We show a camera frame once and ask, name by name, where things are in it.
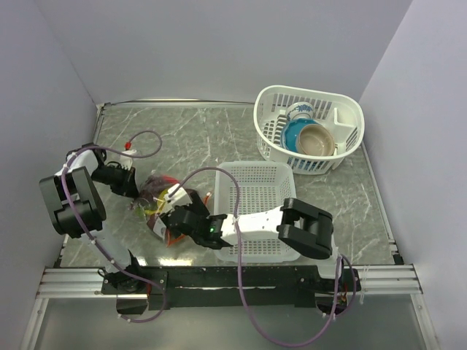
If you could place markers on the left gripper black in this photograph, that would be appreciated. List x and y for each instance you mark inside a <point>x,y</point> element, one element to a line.
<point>128,187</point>

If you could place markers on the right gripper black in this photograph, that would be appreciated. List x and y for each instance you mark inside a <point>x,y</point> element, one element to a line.
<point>198,205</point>

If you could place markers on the clear zip top bag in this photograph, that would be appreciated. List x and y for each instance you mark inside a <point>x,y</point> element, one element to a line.
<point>158,228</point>

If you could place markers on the white perforated rectangular basket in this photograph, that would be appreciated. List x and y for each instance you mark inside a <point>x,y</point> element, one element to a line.
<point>264,185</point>

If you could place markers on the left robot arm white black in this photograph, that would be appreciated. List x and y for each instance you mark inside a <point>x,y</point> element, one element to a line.
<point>76,209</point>

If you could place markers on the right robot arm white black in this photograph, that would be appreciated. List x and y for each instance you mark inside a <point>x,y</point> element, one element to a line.
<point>302,227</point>

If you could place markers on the purple fake grapes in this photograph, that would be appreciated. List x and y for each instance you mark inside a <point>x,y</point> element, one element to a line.
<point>154,186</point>

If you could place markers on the green fake lettuce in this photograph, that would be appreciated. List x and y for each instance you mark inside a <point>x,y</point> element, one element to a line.
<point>138,210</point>

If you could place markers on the yellow fake banana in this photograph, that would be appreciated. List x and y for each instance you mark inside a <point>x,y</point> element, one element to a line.
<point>155,203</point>

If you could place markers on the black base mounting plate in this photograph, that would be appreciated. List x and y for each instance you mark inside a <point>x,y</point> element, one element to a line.
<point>222,286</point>

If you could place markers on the teal bowl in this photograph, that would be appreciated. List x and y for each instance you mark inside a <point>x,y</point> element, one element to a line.
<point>290,132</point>

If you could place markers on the beige bowl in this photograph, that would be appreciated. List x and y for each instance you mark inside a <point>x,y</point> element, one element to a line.
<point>315,140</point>

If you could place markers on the blue white porcelain cup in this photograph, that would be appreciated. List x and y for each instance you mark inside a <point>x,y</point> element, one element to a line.
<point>299,110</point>

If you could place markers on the white oval dish rack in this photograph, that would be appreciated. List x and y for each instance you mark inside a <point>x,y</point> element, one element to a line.
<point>339,114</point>

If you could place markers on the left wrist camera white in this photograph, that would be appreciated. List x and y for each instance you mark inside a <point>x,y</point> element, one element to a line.
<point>126,161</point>

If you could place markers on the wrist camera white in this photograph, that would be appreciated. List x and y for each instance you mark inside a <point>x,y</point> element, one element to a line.
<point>126,161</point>
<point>175,196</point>

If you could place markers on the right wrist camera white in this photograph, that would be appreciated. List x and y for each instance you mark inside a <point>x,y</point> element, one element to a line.
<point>175,196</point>

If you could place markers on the aluminium frame rail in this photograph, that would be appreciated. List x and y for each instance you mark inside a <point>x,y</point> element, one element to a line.
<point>86,283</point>

